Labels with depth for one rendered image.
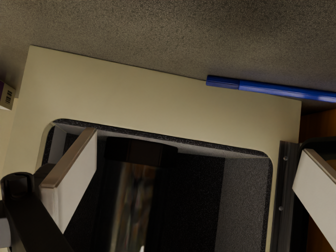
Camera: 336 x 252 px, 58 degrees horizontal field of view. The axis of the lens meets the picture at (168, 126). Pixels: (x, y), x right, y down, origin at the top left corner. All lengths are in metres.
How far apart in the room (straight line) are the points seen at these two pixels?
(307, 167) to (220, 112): 0.18
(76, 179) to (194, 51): 0.17
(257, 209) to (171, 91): 0.18
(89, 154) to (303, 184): 0.13
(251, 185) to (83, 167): 0.28
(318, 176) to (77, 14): 0.20
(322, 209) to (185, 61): 0.19
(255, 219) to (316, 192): 0.21
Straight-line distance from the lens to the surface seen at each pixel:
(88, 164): 0.18
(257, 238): 0.39
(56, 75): 0.34
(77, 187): 0.16
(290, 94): 0.35
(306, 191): 0.20
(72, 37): 0.30
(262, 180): 0.39
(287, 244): 0.40
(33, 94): 0.34
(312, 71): 0.31
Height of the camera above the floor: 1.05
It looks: 8 degrees down
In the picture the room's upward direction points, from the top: 172 degrees counter-clockwise
